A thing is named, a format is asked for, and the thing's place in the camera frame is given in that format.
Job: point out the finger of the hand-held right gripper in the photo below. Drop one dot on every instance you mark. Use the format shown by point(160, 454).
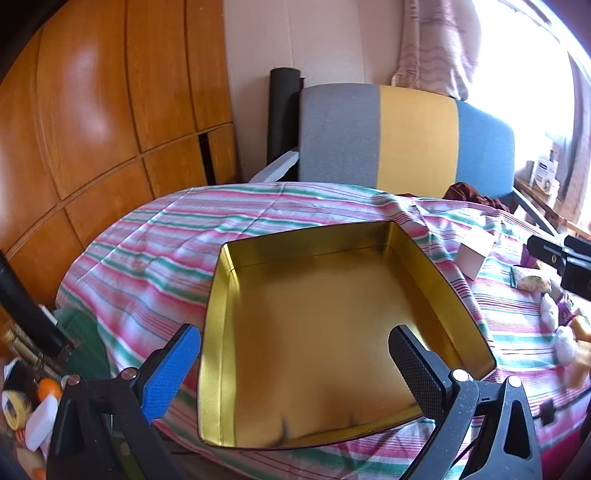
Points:
point(547, 249)

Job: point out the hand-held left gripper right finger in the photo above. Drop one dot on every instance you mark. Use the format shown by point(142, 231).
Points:
point(415, 369)

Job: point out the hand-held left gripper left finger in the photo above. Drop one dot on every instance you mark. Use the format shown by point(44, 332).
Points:
point(171, 369)

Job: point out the yellow green snack packet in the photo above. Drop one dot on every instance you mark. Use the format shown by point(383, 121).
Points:
point(531, 279)

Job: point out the white printed box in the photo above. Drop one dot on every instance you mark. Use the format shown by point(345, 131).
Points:
point(473, 256)

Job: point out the gold tin box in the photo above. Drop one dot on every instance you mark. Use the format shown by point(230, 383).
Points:
point(323, 332)

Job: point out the white blue carton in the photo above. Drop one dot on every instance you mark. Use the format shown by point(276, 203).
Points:
point(545, 177)

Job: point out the dark red cloth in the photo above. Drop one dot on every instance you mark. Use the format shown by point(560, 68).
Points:
point(475, 196)

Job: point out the green round stool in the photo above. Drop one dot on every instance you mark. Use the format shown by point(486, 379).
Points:
point(83, 337)

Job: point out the striped tablecloth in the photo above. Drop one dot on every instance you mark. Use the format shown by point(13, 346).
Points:
point(138, 263)

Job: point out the beige side curtain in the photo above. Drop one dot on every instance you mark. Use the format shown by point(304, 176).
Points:
point(579, 138)

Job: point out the orange ball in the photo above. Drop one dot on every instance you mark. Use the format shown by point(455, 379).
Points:
point(48, 387)

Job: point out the white plastic bottle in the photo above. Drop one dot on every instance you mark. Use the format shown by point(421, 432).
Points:
point(41, 422)

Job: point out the yellow yarn ball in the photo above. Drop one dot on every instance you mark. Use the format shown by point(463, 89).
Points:
point(16, 406)

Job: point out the grey yellow blue chair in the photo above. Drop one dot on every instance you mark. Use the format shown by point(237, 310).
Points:
point(415, 138)

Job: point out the pink patterned curtain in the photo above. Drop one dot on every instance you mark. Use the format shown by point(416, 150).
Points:
point(434, 46)

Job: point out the wooden wardrobe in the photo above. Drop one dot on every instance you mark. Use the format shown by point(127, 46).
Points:
point(92, 115)

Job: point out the black rolled mat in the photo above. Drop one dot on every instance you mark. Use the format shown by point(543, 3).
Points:
point(280, 115)

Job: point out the black padded post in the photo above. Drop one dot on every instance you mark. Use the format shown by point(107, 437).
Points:
point(27, 309)

